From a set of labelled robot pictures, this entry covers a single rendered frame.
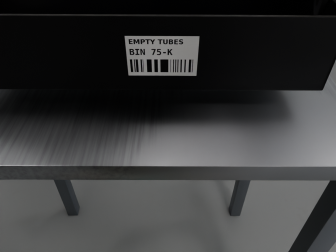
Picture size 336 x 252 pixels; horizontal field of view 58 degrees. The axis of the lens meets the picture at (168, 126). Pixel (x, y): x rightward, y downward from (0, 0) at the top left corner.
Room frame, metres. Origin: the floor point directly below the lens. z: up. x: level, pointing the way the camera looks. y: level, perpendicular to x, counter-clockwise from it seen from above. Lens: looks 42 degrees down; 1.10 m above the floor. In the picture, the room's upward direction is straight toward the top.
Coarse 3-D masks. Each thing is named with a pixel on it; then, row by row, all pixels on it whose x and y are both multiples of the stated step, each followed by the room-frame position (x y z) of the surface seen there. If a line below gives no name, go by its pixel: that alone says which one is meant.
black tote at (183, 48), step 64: (0, 0) 0.53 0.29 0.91; (64, 0) 0.53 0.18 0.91; (128, 0) 0.53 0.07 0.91; (192, 0) 0.53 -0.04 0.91; (256, 0) 0.53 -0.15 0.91; (0, 64) 0.37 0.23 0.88; (64, 64) 0.36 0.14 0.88; (128, 64) 0.36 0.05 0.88; (192, 64) 0.36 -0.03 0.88; (256, 64) 0.36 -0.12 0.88; (320, 64) 0.36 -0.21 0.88
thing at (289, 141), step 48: (0, 96) 0.40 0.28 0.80; (48, 96) 0.40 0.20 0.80; (96, 96) 0.40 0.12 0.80; (144, 96) 0.40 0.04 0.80; (192, 96) 0.40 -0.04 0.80; (240, 96) 0.40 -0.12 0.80; (288, 96) 0.40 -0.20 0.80; (0, 144) 0.29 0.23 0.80; (48, 144) 0.29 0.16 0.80; (96, 144) 0.29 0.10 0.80; (144, 144) 0.29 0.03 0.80; (192, 144) 0.29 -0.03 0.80; (240, 144) 0.29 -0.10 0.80; (288, 144) 0.29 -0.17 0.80; (240, 192) 0.66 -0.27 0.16
